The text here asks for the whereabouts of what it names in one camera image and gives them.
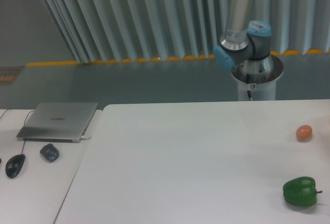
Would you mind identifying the silver closed laptop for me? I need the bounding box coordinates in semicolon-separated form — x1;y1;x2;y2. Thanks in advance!
16;102;97;142

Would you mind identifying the green bell pepper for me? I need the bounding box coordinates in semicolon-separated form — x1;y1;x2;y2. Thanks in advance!
282;176;323;207

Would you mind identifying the brown egg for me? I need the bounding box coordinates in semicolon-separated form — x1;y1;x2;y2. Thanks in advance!
295;125;312;141

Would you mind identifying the dark grey small gadget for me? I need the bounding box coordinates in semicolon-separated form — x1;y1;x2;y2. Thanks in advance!
40;143;60;163

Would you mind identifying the white usb cable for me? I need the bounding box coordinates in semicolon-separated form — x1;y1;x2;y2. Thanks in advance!
80;110;103;140

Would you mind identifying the black computer mouse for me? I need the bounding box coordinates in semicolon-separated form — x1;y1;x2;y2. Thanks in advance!
5;154;26;179

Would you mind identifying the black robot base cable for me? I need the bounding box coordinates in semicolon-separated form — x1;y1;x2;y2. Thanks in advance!
245;73;255;102

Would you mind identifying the grey folding partition screen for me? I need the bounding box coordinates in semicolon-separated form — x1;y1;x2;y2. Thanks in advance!
43;0;329;63

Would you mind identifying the black mouse cable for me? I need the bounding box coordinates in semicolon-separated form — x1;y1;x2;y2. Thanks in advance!
0;109;36;155

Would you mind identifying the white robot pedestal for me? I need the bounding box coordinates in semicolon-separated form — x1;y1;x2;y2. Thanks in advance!
231;55;284;101

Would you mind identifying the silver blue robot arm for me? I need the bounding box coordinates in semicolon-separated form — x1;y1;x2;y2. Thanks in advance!
213;0;271;70

